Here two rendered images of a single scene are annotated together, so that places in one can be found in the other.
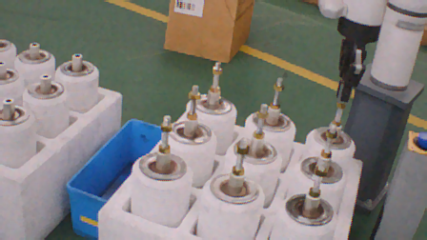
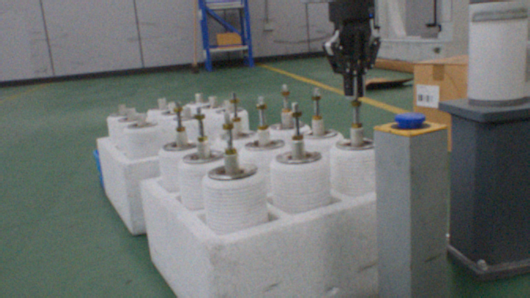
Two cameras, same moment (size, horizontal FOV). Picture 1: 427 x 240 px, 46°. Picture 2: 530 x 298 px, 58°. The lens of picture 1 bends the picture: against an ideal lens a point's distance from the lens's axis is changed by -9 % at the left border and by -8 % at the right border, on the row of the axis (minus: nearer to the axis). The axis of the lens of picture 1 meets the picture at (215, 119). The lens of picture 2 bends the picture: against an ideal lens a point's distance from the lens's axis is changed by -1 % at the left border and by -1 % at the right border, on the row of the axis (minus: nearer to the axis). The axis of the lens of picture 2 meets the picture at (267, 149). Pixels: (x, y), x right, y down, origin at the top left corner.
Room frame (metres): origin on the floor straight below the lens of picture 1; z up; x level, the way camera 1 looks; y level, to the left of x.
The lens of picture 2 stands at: (0.21, -0.72, 0.46)
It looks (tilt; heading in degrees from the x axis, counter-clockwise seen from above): 14 degrees down; 48
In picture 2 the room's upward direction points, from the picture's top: 5 degrees counter-clockwise
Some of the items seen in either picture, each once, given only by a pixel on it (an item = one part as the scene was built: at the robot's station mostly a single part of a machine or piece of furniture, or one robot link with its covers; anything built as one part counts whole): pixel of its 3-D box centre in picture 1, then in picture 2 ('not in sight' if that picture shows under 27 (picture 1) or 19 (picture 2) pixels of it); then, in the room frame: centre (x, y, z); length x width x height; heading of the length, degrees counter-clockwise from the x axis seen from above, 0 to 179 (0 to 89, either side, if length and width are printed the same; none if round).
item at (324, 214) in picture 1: (309, 210); (233, 172); (0.64, -0.16, 0.25); 0.08 x 0.08 x 0.01
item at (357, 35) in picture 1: (355, 39); (352, 25); (0.87, -0.22, 0.45); 0.08 x 0.08 x 0.09
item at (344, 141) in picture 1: (332, 138); (357, 144); (0.87, -0.22, 0.25); 0.08 x 0.08 x 0.01
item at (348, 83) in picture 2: (347, 90); (345, 81); (0.84, -0.22, 0.36); 0.03 x 0.01 x 0.05; 179
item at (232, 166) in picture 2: (311, 203); (232, 164); (0.64, -0.16, 0.26); 0.02 x 0.02 x 0.03
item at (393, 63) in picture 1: (397, 47); (496, 53); (1.07, -0.37, 0.39); 0.09 x 0.09 x 0.17; 57
